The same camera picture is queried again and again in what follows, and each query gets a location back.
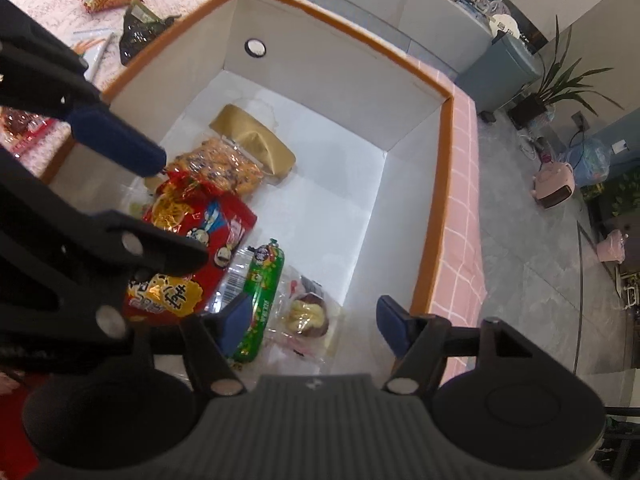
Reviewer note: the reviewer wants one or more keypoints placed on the gold-topped fried snack bag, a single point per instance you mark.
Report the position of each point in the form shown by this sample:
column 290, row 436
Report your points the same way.
column 240, row 160

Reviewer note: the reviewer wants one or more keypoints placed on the red cartoon noodle snack bag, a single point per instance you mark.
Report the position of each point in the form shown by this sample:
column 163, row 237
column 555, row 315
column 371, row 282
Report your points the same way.
column 220, row 225

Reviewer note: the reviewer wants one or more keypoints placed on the pink heater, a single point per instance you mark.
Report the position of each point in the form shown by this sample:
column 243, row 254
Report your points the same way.
column 552, row 185

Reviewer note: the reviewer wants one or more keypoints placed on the green ivy plant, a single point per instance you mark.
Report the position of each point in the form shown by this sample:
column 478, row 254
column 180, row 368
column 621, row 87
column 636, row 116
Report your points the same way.
column 625, row 195

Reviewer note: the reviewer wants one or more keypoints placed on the white wall plug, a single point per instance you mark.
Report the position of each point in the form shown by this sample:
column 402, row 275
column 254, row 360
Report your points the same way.
column 620, row 146

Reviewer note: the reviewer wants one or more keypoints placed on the blue water jug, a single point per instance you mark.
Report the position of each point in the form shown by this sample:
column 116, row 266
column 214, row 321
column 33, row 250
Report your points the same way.
column 592, row 160

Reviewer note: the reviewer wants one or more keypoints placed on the green sausage stick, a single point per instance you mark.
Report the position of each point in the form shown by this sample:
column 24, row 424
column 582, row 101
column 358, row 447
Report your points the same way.
column 262, row 290

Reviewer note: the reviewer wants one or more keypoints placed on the clear small cake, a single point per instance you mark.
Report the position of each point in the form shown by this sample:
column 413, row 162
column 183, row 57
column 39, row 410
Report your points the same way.
column 305, row 310

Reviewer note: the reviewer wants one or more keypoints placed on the wall socket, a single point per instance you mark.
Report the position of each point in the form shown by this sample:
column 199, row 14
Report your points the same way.
column 578, row 120

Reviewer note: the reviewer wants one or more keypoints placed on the red cloth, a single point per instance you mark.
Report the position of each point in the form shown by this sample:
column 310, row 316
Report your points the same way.
column 10, row 425

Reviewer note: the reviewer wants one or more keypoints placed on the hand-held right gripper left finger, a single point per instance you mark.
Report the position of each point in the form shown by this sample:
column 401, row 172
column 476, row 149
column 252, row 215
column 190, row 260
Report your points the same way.
column 235, row 320

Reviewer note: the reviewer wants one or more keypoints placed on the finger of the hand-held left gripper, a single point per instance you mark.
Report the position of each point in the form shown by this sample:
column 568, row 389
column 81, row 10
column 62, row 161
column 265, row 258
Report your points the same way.
column 170, row 252
column 120, row 140

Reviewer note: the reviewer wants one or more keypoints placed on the pink small bin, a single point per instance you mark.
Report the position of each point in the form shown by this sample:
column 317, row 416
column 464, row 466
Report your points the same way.
column 612, row 247

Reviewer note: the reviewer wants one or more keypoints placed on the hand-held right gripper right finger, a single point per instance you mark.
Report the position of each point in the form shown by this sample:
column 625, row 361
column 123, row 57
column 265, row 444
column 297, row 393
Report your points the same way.
column 390, row 320

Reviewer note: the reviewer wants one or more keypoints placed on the black snack packet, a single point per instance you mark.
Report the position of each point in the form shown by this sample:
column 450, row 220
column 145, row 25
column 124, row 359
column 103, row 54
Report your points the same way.
column 142, row 30

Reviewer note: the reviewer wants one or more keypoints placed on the grey television console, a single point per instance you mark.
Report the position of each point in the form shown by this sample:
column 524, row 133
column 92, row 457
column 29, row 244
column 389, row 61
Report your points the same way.
column 435, row 20

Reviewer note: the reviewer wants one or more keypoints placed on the grey trash bin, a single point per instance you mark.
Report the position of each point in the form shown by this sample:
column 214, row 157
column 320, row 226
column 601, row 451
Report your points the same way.
column 500, row 75

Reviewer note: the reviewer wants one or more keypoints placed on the long-leaf plant in black pot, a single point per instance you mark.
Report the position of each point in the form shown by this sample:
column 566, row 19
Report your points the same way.
column 530, row 110

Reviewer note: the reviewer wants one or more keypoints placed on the orange cardboard box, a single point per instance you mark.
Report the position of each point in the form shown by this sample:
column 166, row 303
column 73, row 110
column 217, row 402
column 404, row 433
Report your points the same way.
column 310, row 125

